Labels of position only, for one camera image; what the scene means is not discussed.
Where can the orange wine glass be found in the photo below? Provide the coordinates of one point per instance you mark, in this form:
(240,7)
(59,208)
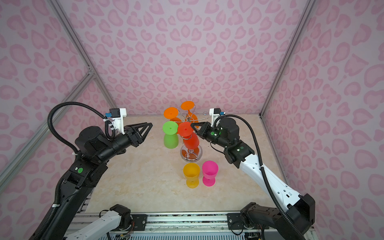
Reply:
(189,106)
(171,114)

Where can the aluminium frame diagonal beam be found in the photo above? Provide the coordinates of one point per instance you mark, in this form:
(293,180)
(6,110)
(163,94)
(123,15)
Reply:
(20,159)

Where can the orange wine glass rear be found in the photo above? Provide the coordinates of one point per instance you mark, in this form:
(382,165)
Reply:
(189,106)

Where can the aluminium frame left post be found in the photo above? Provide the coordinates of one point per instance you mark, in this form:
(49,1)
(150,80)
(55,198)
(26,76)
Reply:
(87,60)

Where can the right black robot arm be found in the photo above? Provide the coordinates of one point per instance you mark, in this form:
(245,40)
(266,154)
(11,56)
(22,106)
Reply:
(242,150)

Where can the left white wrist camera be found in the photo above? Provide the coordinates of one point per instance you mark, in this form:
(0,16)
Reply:
(115,119)

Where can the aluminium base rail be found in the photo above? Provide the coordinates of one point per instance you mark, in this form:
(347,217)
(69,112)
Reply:
(192,223)

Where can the pink plastic wine glass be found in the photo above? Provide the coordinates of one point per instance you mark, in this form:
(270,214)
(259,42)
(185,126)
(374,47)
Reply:
(210,171)

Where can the chrome wine glass rack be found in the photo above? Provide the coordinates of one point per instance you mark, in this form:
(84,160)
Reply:
(191,151)

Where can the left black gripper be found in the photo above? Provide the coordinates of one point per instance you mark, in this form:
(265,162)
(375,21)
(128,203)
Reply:
(134,136)

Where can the aluminium frame right post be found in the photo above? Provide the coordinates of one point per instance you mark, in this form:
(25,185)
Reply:
(308,11)

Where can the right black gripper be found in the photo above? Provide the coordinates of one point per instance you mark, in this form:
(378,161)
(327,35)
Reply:
(206,127)

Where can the yellow plastic wine glass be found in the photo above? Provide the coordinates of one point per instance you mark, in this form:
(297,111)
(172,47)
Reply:
(191,172)

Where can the orange wine glass left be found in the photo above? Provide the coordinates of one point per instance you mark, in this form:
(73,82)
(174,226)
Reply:
(171,114)

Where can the aluminium frame post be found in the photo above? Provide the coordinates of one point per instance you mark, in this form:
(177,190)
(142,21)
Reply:
(87,60)
(308,11)

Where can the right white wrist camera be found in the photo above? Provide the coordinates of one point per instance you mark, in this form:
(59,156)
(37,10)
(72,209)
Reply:
(214,113)

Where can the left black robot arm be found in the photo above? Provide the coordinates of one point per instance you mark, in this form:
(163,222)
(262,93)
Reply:
(84,174)

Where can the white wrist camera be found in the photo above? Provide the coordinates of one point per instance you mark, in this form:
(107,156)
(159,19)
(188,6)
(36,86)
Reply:
(115,119)
(214,113)

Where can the green plastic wine glass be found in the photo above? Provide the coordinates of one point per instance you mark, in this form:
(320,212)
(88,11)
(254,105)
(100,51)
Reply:
(170,130)

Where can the red plastic wine glass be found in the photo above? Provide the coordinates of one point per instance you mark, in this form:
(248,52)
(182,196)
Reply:
(190,138)

